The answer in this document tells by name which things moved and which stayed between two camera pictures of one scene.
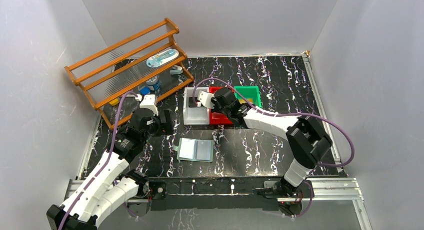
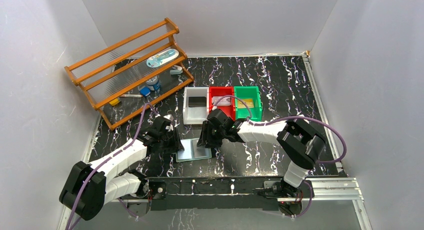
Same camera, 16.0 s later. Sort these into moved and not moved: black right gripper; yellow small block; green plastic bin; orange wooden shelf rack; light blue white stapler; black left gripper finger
Moved: black left gripper finger; black right gripper
Not moved: light blue white stapler; yellow small block; orange wooden shelf rack; green plastic bin
